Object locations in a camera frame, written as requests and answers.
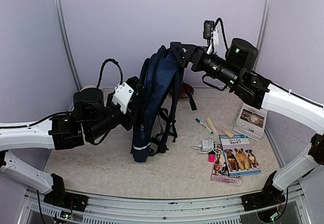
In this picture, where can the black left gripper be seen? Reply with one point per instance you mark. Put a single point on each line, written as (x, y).
(132, 111)

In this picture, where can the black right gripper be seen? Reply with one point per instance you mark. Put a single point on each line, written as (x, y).
(191, 49)

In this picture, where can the navy blue backpack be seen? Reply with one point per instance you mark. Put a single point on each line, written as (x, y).
(161, 75)

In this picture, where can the white grey book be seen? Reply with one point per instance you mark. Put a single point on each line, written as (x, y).
(251, 122)

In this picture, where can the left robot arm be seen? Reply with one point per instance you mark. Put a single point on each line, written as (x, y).
(92, 117)

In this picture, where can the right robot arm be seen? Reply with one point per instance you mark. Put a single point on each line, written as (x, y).
(235, 71)

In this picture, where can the red floral plate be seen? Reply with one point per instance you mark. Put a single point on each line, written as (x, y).
(185, 91)

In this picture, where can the white ceramic mug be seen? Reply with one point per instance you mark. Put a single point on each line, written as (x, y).
(87, 87)

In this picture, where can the green capped white marker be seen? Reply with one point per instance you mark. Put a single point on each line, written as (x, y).
(204, 126)

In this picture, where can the pink highlighter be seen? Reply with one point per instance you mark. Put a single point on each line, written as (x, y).
(223, 129)

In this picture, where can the pink small cap object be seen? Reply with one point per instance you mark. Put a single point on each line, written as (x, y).
(211, 158)

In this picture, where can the pink cover book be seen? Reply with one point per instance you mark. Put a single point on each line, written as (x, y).
(220, 172)

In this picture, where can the dog cover book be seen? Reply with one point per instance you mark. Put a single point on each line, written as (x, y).
(239, 156)

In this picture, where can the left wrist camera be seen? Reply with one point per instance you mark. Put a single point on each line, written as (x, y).
(127, 93)

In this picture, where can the white charger with cable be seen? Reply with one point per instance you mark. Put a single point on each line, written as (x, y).
(208, 146)

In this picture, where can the right aluminium corner post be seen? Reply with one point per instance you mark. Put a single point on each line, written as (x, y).
(263, 25)

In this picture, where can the aluminium corner post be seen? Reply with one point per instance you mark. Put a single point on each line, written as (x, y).
(66, 44)
(263, 25)

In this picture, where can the metal front rail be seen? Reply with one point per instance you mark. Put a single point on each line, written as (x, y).
(109, 209)

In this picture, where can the left aluminium corner post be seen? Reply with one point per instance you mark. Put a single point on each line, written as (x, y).
(66, 44)

